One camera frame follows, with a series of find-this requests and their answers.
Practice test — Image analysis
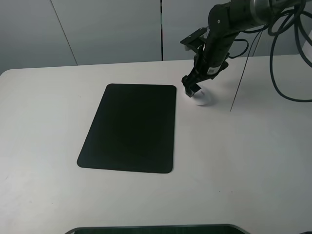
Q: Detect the black looping arm cable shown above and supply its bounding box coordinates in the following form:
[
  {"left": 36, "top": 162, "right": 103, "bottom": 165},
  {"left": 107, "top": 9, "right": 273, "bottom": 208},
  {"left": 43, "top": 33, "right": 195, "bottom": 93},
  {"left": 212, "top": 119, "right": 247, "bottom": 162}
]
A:
[{"left": 267, "top": 0, "right": 312, "bottom": 102}]

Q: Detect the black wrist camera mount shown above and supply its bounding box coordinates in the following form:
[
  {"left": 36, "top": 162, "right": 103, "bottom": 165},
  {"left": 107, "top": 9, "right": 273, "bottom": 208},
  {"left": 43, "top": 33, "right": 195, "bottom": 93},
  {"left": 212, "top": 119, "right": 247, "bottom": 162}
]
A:
[{"left": 180, "top": 26, "right": 209, "bottom": 53}]

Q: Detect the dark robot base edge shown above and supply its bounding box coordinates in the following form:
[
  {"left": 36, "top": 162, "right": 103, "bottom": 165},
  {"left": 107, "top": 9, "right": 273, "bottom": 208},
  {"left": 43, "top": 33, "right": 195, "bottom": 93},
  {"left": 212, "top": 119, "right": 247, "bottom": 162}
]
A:
[{"left": 67, "top": 224, "right": 247, "bottom": 234}]

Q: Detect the white wireless computer mouse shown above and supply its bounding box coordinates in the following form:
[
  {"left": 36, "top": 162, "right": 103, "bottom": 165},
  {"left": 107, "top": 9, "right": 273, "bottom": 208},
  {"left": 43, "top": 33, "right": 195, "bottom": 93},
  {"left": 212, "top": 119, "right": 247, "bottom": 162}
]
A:
[{"left": 183, "top": 87, "right": 213, "bottom": 106}]

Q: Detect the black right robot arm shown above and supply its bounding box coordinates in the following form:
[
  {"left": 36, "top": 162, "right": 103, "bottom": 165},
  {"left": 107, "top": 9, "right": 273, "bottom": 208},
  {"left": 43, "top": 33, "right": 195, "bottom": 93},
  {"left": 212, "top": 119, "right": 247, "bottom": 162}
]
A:
[{"left": 180, "top": 0, "right": 300, "bottom": 97}]

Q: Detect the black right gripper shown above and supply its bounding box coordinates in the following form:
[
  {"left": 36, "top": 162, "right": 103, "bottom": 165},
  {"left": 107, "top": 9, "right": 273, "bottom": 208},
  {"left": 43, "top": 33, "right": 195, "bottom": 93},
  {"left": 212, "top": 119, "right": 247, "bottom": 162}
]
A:
[{"left": 181, "top": 36, "right": 234, "bottom": 97}]

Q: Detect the black rectangular mouse pad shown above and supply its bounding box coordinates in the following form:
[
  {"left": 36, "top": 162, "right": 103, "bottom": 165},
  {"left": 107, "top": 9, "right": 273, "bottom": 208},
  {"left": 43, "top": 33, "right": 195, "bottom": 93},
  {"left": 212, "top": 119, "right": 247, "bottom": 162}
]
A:
[{"left": 77, "top": 83, "right": 176, "bottom": 174}]

